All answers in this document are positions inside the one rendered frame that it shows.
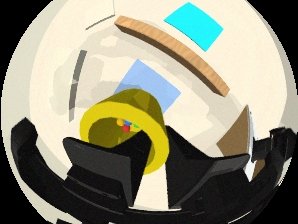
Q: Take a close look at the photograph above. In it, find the brown wooden bar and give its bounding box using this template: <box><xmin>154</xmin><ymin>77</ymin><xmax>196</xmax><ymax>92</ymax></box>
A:
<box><xmin>114</xmin><ymin>15</ymin><xmax>230</xmax><ymax>97</ymax></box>

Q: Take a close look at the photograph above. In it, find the yellow cup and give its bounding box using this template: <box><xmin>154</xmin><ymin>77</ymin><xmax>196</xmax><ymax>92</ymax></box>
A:
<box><xmin>80</xmin><ymin>88</ymin><xmax>169</xmax><ymax>176</ymax></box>

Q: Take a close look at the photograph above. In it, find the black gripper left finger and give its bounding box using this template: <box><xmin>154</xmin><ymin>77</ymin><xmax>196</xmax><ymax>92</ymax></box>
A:
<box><xmin>63</xmin><ymin>131</ymin><xmax>152</xmax><ymax>208</ymax></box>

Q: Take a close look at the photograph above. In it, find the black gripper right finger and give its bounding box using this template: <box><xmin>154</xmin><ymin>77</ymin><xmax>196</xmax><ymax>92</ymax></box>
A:
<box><xmin>165</xmin><ymin>125</ymin><xmax>250</xmax><ymax>210</ymax></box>

